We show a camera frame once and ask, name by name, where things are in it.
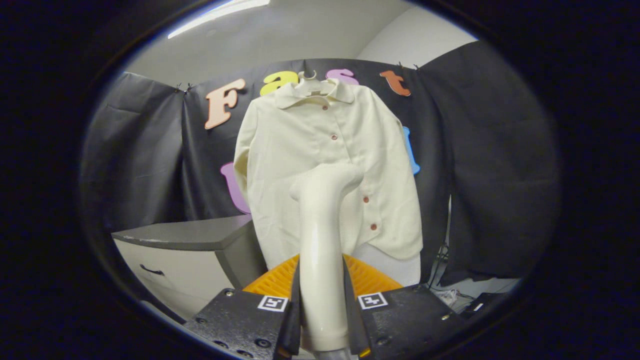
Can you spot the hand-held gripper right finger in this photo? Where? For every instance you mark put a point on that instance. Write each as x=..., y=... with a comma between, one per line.
x=405, y=320

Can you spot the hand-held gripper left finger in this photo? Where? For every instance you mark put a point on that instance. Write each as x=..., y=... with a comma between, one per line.
x=240, y=320

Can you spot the white garment steamer head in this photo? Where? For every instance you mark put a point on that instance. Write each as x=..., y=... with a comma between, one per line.
x=320, y=260

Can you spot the cream button-up shirt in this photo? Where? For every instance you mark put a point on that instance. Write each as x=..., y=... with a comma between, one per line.
x=300, y=145

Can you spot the black box with white label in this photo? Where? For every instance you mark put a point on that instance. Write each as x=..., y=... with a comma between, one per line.
x=480, y=304

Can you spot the white cabinet with grey top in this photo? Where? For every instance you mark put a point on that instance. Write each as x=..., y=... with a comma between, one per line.
x=190, y=232

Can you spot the white plastic hanger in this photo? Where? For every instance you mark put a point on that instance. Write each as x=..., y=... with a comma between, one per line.
x=311, y=86

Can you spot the ceiling light panel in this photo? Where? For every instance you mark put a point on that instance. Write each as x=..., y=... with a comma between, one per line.
x=220, y=12

